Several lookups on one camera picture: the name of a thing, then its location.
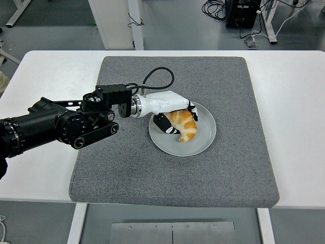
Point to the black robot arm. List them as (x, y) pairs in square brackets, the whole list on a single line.
[(38, 124)]

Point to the white desk foot bar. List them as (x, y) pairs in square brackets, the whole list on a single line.
[(8, 57)]

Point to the white table leg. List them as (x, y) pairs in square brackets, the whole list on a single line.
[(76, 223), (266, 226)]

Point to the clear plastic floor bracket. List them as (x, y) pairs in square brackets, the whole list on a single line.
[(251, 42)]

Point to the grey felt mat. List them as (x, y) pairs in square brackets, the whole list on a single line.
[(177, 178)]

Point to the black computer tower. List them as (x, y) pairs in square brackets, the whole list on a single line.
[(242, 15)]

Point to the pale grey round plate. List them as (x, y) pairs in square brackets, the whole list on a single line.
[(198, 145)]

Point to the white desk leg with foot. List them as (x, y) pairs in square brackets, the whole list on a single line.
[(269, 23), (17, 14)]

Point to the white desk frame panel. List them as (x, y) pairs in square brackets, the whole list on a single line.
[(114, 23)]

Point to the golden croissant bread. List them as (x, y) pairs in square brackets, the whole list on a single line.
[(188, 127)]

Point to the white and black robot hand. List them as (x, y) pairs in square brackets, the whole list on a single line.
[(165, 101)]

